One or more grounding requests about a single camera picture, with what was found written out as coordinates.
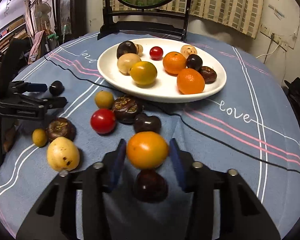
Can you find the standing electric fan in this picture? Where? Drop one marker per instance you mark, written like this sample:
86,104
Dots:
42,14

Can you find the green yellow tomato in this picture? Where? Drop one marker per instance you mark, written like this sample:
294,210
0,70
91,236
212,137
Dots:
143,73

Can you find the dark glossy chestnut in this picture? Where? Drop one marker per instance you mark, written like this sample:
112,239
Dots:
194,61
150,187
145,123
56,88

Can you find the black hat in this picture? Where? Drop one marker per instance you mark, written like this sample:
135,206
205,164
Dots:
294,86

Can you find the beige checked curtain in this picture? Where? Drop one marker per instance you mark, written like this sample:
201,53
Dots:
227,2

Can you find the small red cherry tomato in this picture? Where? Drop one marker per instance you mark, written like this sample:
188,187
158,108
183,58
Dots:
156,53

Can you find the yellow spotted pear fruit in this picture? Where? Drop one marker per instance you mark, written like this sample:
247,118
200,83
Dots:
62,154

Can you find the dark water chestnut top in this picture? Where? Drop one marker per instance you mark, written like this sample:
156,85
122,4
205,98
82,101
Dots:
208,74

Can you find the peeled pale water chestnut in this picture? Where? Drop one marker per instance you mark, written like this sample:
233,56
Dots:
139,49

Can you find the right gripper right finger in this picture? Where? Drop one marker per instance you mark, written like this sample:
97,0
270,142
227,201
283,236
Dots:
242,216

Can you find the rough brown water chestnut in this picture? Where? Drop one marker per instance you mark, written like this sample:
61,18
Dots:
126,108

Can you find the blue striped tablecloth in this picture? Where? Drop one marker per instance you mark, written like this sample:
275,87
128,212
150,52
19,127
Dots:
249,126

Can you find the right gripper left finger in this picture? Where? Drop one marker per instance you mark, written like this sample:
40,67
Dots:
53,216

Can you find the large red tomato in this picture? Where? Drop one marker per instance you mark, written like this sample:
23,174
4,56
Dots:
103,121

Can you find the mandarin orange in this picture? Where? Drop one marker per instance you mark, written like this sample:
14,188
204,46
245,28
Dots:
174,62
189,81

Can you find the small longan fruit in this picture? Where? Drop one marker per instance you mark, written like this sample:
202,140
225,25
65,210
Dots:
39,137
104,99

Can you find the goldfish round screen ornament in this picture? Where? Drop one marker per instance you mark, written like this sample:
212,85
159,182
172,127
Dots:
151,8

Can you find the dark wooden framed mirror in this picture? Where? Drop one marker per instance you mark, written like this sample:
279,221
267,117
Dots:
71,22

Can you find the large tan round fruit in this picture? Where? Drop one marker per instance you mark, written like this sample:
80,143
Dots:
126,62

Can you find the orange yellow tomato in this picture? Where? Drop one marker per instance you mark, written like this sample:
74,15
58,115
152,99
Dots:
147,150

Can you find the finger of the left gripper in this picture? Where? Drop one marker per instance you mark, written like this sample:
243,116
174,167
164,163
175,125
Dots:
22,87
28,107

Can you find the wall power strip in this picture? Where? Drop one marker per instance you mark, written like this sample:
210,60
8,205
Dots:
274,37

